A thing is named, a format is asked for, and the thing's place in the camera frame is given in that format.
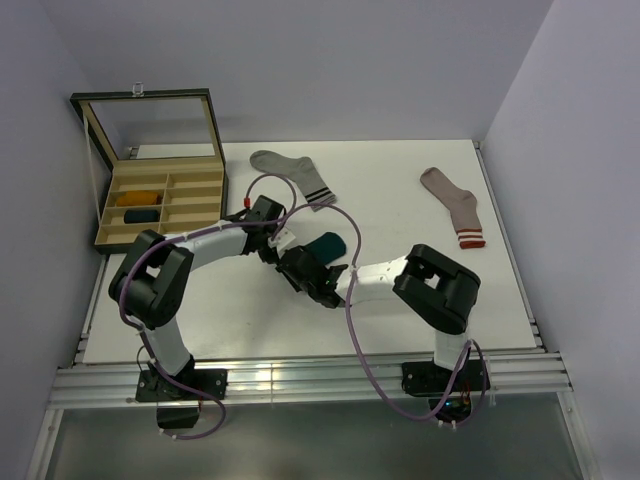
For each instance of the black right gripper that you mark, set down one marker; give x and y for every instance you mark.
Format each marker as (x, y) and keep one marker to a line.
(295, 285)

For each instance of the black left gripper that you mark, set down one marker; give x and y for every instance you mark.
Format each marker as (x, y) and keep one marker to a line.
(269, 257)

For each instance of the dark green reindeer sock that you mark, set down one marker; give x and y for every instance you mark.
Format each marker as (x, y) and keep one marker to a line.
(327, 248)

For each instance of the navy santa sock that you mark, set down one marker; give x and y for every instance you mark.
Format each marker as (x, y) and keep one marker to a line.
(141, 216)

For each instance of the mustard yellow sock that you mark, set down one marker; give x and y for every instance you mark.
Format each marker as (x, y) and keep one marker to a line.
(138, 198)

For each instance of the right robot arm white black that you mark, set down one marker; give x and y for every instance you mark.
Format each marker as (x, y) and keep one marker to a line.
(439, 290)

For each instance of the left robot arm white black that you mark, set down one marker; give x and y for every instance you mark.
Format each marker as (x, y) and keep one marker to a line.
(150, 283)

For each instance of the grey striped sock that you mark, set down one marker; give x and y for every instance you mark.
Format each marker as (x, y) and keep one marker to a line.
(301, 171)

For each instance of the black compartment box beige lining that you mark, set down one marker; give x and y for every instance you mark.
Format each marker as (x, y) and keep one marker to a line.
(165, 141)

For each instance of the taupe sock red cuff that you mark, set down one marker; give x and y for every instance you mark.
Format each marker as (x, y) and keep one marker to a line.
(461, 205)

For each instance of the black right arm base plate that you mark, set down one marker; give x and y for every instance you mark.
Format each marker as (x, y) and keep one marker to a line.
(425, 378)

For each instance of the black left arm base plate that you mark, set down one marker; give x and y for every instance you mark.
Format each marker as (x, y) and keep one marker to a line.
(152, 387)

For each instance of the aluminium rail frame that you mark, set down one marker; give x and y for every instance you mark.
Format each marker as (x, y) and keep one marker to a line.
(85, 387)

